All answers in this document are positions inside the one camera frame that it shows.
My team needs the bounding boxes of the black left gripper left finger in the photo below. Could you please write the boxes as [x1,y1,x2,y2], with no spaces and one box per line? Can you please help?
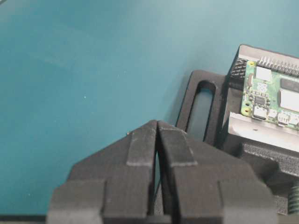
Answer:
[46,120,157,224]

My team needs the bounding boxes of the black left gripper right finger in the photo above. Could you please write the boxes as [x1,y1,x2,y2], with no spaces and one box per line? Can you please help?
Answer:
[158,121,278,224]

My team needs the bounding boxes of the black bench vise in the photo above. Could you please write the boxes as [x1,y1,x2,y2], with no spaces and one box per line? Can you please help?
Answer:
[153,44,299,217]

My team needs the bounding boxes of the green Raspberry Pi board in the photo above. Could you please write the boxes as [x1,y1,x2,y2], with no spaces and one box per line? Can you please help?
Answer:
[241,61,299,131]

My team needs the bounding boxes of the silver vise screw handle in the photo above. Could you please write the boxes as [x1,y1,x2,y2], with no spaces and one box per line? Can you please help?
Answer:
[288,185,299,214]

